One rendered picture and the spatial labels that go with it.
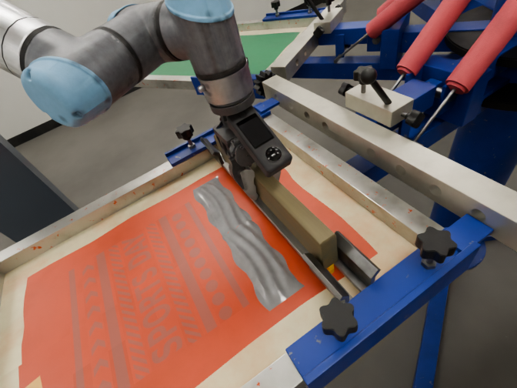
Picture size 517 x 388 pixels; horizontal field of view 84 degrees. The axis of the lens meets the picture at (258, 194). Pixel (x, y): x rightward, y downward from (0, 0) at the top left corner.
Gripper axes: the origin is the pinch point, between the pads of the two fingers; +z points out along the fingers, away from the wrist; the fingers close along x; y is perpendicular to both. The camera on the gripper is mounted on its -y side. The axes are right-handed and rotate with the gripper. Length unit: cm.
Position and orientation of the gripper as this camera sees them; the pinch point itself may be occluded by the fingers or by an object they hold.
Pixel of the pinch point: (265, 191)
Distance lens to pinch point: 56.6
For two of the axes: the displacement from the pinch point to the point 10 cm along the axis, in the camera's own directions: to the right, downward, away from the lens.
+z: 2.4, 6.7, 7.0
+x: -8.4, 5.1, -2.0
